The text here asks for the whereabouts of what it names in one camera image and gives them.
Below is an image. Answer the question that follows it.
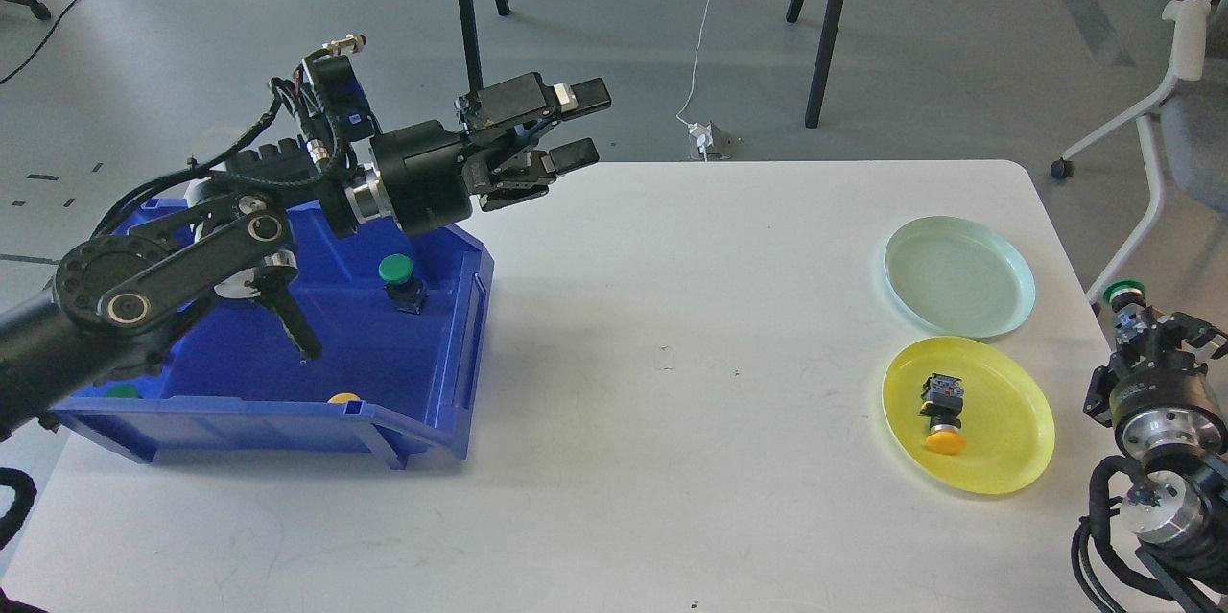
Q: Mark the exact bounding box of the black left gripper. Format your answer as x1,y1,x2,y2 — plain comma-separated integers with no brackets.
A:
368,72,612,236

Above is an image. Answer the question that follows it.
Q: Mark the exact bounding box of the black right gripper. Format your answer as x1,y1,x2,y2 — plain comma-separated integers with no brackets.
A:
1084,311,1226,474

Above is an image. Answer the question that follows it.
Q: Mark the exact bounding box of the yellow push button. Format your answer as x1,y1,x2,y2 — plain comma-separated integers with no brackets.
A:
919,372,968,456

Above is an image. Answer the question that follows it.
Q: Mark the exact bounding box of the green push button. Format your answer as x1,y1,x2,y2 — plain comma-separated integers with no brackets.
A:
378,253,429,316
1102,279,1156,342

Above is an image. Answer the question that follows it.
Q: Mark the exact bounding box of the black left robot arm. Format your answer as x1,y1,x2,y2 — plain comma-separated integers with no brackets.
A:
2,53,612,469

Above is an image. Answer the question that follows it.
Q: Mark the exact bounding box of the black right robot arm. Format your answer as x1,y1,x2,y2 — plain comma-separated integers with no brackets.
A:
1072,303,1226,612

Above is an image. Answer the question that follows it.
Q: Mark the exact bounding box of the yellow plate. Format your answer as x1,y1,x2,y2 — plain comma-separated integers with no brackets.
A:
879,335,1056,496

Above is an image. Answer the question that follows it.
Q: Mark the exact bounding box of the light green plate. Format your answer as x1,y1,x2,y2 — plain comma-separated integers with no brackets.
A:
880,216,1038,342

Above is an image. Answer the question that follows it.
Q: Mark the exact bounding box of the yellow button near bin front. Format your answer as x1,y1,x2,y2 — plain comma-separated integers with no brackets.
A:
325,391,363,404

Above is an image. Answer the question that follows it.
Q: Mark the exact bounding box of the green button bin corner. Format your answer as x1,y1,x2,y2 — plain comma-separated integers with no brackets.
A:
104,383,142,400

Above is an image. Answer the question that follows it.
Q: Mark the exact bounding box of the white plug adapter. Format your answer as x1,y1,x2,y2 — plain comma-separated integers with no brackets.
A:
686,122,736,161

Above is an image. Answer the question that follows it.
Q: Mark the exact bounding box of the black tripod leg left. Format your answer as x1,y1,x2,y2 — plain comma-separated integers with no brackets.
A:
447,0,510,96

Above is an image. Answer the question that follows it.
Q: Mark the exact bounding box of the blue plastic bin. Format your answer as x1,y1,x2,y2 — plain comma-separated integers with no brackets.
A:
53,203,494,469

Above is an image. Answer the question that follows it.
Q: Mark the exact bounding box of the white office chair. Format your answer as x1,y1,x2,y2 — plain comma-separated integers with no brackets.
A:
1049,0,1227,303

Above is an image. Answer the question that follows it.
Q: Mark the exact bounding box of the white power cable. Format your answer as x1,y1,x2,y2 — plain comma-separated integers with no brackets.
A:
675,0,725,127

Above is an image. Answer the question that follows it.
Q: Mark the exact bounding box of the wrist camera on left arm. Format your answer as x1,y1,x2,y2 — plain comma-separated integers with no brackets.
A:
301,34,381,144

